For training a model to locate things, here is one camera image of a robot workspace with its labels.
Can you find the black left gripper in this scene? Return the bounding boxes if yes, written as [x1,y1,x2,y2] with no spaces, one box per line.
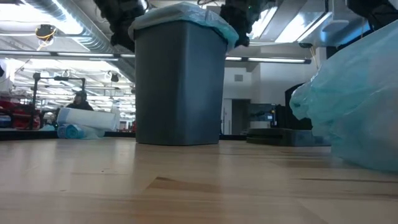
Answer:
[93,0,147,53]

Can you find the blue bin liner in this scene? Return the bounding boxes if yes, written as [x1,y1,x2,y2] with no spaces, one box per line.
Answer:
[289,19,398,174]

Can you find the dark wall screen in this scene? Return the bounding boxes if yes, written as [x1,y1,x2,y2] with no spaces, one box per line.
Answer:
[248,103,276,123]

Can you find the red storage rack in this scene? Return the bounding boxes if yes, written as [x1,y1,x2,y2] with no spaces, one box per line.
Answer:
[0,98,44,131]

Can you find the ceiling light bar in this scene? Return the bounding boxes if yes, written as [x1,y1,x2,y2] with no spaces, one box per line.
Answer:
[0,50,136,59]
[225,55,312,65]

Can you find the ribbed silver flexible duct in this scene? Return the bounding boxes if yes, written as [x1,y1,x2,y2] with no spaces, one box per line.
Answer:
[24,0,137,82]

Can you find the dark grey door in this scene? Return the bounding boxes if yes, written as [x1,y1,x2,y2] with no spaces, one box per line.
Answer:
[231,98,251,136]

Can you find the silver ventilation duct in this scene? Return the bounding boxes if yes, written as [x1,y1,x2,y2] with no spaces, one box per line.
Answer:
[248,0,374,47]

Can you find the black overhead rig frame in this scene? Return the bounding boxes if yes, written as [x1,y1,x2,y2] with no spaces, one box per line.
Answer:
[32,72,87,106]

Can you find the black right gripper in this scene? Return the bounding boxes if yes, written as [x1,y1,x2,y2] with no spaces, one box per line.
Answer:
[219,0,277,48]

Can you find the person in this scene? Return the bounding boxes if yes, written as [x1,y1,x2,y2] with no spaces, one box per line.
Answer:
[65,90,95,112]

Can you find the black yellow ceiling device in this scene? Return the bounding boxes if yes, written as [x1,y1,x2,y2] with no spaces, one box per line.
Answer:
[34,24,57,42]

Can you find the grey plastic trash bin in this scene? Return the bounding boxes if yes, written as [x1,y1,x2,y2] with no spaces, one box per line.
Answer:
[134,20,229,146]

